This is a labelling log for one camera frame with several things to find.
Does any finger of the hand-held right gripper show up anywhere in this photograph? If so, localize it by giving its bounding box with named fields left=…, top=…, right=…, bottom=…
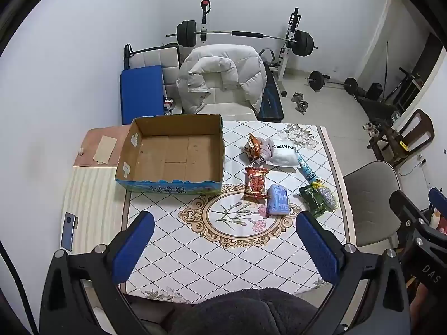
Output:
left=429, top=188, right=447, bottom=213
left=389, top=190, right=434, bottom=241

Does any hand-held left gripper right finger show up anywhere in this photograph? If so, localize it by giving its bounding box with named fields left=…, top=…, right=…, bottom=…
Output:
left=295, top=211, right=411, bottom=335

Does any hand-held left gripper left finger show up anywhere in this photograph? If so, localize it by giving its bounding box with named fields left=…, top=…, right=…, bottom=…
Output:
left=38, top=211, right=156, bottom=335

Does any grey chair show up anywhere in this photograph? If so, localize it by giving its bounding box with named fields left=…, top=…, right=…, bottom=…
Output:
left=343, top=161, right=402, bottom=248

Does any green scouring pad packet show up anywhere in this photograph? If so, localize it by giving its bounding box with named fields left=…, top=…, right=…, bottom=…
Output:
left=299, top=180, right=337, bottom=219

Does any blue tissue pack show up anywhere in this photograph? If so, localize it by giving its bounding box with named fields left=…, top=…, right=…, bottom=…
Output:
left=266, top=184, right=290, bottom=217

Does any cream striped table mat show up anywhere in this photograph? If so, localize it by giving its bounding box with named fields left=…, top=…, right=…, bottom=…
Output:
left=62, top=166, right=132, bottom=253

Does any dark smartphone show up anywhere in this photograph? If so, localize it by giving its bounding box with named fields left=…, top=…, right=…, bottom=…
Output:
left=61, top=212, right=79, bottom=252

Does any brown wooden chair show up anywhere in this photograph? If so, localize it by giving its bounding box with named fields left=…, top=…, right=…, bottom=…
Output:
left=367, top=109, right=435, bottom=166

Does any blue tube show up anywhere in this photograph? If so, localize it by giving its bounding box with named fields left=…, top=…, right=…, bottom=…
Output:
left=296, top=152, right=319, bottom=184

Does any white floral tablecloth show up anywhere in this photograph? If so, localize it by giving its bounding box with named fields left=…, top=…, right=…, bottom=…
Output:
left=120, top=120, right=357, bottom=304

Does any dark fleece garment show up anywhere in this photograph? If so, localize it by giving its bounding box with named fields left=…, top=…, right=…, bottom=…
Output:
left=120, top=288, right=350, bottom=335

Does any red snack packet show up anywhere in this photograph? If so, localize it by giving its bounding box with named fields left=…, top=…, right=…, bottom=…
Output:
left=243, top=167, right=270, bottom=201

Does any open cardboard box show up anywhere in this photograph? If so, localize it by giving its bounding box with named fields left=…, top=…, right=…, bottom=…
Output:
left=115, top=114, right=225, bottom=195

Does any white pouch with black print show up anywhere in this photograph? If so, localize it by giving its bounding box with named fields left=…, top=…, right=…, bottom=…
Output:
left=269, top=136, right=301, bottom=168

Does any beige paper piece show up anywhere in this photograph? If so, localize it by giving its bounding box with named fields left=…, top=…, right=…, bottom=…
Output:
left=94, top=135, right=117, bottom=165

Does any orange snack packet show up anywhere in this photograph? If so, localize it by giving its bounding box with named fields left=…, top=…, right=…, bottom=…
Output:
left=243, top=133, right=268, bottom=165

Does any short barbell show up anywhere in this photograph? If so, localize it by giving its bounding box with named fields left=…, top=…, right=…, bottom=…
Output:
left=305, top=71, right=360, bottom=95

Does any blue folded mat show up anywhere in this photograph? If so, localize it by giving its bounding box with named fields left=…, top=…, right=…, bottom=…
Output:
left=120, top=64, right=165, bottom=124

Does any black and blue weight bench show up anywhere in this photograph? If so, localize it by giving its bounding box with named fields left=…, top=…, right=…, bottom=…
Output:
left=256, top=61, right=284, bottom=123

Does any cream chair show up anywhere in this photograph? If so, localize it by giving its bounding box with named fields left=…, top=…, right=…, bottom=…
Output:
left=180, top=89, right=259, bottom=122

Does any white padded panel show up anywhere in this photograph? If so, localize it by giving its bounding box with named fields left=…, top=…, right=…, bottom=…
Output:
left=131, top=45, right=181, bottom=88

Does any white puffer jacket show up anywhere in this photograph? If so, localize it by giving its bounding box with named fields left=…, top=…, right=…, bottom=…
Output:
left=175, top=44, right=268, bottom=114

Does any white barbell rack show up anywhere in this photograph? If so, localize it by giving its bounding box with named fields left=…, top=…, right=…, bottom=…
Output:
left=197, top=0, right=303, bottom=81

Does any long barbell with black plates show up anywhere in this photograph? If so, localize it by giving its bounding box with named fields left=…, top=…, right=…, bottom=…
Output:
left=166, top=20, right=319, bottom=57

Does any black cable with plug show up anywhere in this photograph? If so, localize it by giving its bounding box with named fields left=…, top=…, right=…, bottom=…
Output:
left=398, top=154, right=428, bottom=177

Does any black metal frame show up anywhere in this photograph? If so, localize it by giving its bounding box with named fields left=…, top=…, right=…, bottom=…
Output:
left=123, top=44, right=140, bottom=71

